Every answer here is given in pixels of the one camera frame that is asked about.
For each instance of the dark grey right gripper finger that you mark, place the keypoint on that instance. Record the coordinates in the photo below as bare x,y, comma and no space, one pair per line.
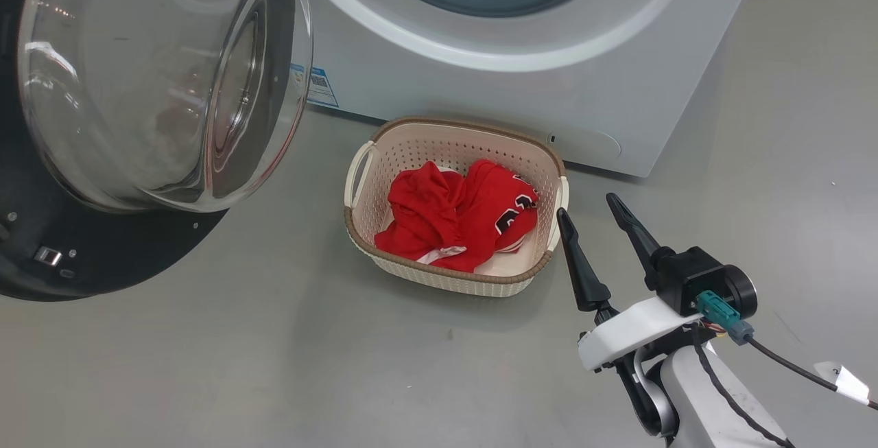
641,239
586,276

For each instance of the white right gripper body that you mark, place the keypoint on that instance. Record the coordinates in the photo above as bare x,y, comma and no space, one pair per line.
631,331

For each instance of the red basketball jersey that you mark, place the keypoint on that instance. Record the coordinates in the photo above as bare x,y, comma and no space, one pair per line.
490,215

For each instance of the black round glass washer door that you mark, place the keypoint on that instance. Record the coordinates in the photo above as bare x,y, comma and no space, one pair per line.
137,91

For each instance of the cream perforated laundry basket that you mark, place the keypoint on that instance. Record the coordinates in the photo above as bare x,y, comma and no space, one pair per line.
384,160

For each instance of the round drain filter cover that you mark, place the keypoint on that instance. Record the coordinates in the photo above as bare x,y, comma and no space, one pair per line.
586,144

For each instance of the blue energy label sticker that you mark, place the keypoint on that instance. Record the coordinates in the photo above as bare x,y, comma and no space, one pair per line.
322,88

